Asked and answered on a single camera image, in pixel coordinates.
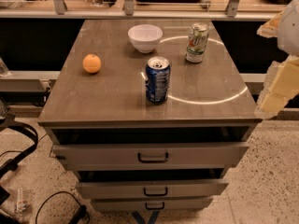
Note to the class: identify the small clear bottle on floor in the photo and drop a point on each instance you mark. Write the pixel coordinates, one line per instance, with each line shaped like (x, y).
(20, 203)

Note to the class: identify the grey drawer cabinet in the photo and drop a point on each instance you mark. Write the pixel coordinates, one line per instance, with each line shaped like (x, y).
(148, 131)

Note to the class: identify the top drawer with handle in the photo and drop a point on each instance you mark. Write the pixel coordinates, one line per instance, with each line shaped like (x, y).
(133, 157)

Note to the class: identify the drawer with handle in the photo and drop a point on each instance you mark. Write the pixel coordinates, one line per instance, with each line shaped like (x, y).
(151, 189)
(133, 157)
(154, 204)

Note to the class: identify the middle drawer with handle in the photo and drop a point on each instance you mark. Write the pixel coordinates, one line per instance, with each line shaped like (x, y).
(151, 189)

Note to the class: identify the black chair base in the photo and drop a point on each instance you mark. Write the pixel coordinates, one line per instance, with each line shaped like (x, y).
(20, 137)

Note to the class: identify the green white 7up can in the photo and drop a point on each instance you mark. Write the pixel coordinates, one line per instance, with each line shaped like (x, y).
(196, 44)

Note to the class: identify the orange fruit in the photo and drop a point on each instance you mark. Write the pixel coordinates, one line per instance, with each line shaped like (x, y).
(91, 63)

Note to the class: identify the blue pepsi can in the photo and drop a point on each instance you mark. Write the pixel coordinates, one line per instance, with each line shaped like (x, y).
(157, 79)

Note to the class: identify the bottom drawer with handle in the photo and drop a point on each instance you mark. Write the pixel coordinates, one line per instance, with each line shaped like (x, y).
(154, 204)

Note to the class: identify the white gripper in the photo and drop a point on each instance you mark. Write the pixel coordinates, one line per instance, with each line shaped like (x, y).
(290, 32)

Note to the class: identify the white bowl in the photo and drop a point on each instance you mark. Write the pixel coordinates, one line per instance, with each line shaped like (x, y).
(145, 37)

